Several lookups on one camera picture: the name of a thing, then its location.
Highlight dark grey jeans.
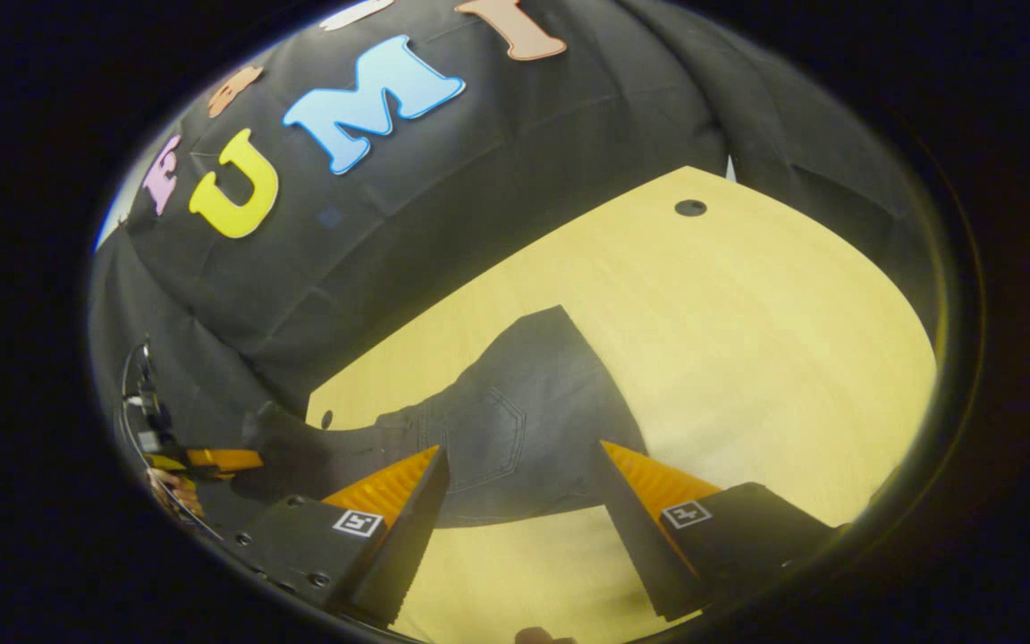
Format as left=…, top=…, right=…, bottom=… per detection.
left=238, top=304, right=652, bottom=530

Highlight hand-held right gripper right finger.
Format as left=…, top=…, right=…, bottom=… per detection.
left=589, top=439, right=840, bottom=624

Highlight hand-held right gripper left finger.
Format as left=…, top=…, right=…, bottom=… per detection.
left=231, top=445, right=452, bottom=629

